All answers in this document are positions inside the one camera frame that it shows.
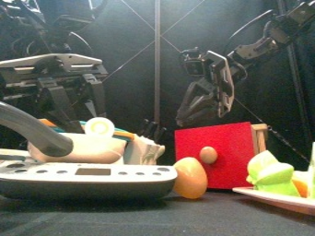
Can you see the green toy lettuce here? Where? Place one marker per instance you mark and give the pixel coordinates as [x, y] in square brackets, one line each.
[273, 178]

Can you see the white toy knife block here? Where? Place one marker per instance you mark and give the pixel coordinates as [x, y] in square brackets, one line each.
[154, 153]

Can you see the dark frame post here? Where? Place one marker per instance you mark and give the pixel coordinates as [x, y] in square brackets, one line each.
[295, 101]

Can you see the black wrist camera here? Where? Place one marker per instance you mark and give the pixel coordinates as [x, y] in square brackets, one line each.
[193, 66]

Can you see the white mixing bowl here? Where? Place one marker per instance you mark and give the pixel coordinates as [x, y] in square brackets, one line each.
[90, 152]

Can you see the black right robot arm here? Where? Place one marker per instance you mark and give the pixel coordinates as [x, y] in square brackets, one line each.
[279, 33]

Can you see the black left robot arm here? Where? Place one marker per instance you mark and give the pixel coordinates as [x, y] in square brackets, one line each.
[62, 18]

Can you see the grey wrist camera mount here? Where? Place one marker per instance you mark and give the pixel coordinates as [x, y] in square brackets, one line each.
[50, 60]

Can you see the grey vertical frame pole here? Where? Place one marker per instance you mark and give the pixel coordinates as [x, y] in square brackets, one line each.
[157, 61]

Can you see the brown egg shell half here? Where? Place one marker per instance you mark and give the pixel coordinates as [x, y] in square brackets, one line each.
[191, 178]

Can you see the white disc with yellow centre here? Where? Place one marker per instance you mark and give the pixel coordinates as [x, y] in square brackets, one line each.
[99, 126]

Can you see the orange toy food piece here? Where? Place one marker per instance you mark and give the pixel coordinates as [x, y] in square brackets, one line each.
[302, 188]

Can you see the wooden drawer with red front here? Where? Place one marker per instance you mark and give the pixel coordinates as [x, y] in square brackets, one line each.
[222, 138]

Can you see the white plate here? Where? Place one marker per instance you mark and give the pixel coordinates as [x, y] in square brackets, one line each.
[279, 201]

